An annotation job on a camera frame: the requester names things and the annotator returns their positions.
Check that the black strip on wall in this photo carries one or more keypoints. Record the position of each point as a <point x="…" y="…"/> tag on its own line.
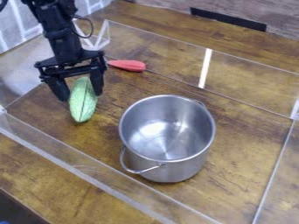
<point x="229" y="19"/>

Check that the silver metal pot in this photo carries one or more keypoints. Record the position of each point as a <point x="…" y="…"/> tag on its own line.
<point x="167" y="131"/>

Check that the green bumpy toy vegetable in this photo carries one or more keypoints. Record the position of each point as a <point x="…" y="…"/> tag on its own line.
<point x="83" y="100"/>

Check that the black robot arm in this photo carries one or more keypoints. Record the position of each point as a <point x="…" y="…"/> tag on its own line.
<point x="54" y="14"/>

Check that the red handled metal spoon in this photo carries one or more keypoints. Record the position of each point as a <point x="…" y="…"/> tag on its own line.
<point x="130" y="65"/>

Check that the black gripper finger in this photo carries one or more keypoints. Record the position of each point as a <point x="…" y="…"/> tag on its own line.
<point x="58" y="85"/>
<point x="97" y="78"/>

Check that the clear acrylic enclosure panel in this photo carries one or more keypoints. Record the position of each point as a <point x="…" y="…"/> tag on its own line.
<point x="166" y="209"/>

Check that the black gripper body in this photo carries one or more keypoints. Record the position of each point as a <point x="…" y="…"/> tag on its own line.
<point x="71" y="59"/>

